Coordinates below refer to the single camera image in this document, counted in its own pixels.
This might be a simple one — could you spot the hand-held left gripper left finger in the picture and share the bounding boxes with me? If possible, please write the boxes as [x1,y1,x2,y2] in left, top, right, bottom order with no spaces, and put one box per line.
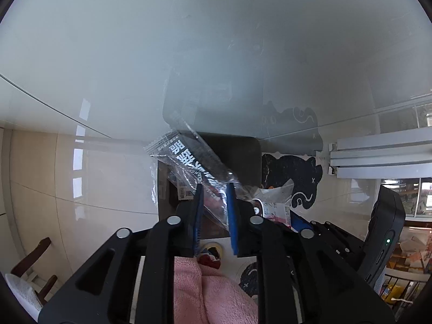
[38,183,205,324]

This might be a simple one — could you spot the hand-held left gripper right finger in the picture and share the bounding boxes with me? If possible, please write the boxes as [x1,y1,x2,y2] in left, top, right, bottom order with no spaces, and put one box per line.
[226,182,396,324]

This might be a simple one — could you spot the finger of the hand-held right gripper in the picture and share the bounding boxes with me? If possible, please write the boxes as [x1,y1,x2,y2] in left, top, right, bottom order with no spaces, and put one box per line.
[310,220,367,272]
[289,210,325,240]

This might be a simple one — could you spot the white packet with pink print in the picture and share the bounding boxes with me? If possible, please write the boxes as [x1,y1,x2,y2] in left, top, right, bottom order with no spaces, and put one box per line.
[251,182,295,227]

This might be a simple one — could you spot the dark square trash bin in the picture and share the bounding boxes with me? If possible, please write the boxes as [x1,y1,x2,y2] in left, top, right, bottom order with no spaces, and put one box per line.
[157,133,262,240]

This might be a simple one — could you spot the clear plastic wrapper black print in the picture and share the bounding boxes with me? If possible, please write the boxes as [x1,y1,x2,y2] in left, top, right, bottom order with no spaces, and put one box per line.
[143,130,258,240]

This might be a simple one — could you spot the cluttered storage rack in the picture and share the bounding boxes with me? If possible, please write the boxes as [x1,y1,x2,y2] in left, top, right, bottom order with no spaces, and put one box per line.
[381,226,432,311]

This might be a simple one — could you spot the red bow slipper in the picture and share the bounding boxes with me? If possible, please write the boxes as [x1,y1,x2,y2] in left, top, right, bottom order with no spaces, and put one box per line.
[199,242,223,269]

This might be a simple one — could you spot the round black cat floor mat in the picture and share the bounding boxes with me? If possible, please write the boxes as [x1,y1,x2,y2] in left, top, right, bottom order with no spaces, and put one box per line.
[236,258,260,298]

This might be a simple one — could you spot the pink fleece pants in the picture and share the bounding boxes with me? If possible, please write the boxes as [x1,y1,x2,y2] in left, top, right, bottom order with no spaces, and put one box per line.
[174,256,259,324]

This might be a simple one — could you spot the wooden chair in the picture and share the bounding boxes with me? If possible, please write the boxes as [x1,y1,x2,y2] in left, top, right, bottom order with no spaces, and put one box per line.
[10,237,59,306]

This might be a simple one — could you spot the white seat cushion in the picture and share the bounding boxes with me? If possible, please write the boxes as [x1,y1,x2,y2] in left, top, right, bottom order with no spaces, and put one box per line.
[4,273,43,321]

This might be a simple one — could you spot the aluminium window frame rail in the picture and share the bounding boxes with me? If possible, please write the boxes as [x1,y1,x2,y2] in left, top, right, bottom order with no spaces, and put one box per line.
[327,130,432,179]

